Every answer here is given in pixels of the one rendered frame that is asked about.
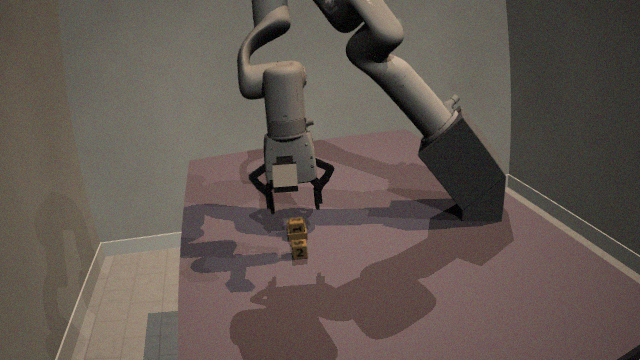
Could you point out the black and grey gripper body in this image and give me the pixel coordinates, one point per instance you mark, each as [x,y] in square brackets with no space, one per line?
[299,146]

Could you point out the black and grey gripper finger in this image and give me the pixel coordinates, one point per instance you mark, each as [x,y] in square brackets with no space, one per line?
[265,189]
[320,183]

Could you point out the yellow cube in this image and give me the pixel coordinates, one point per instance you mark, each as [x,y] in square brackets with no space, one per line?
[299,249]
[296,225]

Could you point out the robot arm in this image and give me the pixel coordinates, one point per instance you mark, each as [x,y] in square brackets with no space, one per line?
[368,49]

